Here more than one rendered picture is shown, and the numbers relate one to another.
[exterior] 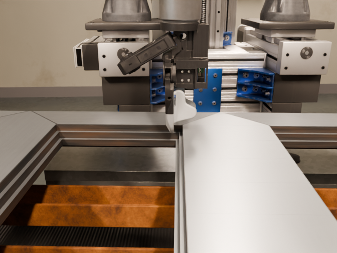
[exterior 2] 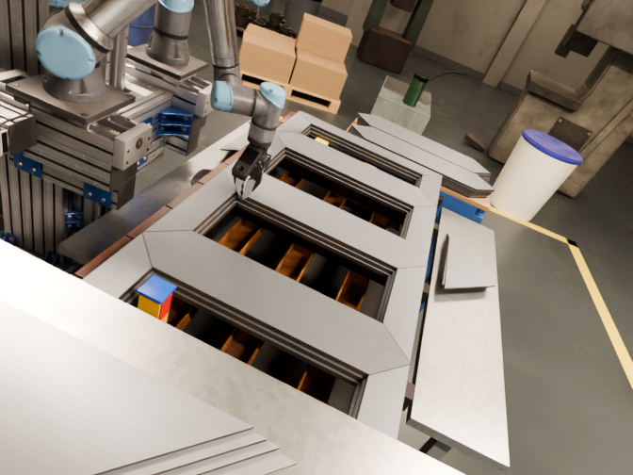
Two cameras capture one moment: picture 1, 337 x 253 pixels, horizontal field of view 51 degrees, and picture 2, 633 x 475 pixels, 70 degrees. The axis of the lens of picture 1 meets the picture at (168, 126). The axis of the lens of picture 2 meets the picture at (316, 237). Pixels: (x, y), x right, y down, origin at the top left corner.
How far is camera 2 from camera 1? 1.30 m
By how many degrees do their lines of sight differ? 76
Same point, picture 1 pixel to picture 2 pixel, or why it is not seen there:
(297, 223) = (342, 218)
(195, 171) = (297, 216)
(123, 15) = (99, 95)
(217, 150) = (279, 200)
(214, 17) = (118, 60)
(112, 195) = not seen: hidden behind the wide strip
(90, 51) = (18, 131)
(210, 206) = (325, 227)
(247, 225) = (339, 227)
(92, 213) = not seen: hidden behind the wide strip
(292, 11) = (186, 57)
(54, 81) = not seen: outside the picture
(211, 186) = (312, 220)
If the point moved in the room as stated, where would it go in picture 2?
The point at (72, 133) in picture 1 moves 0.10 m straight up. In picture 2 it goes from (201, 230) to (207, 201)
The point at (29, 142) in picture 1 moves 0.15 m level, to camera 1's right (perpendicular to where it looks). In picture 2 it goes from (222, 250) to (245, 222)
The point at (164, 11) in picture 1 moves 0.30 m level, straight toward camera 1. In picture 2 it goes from (266, 138) to (364, 181)
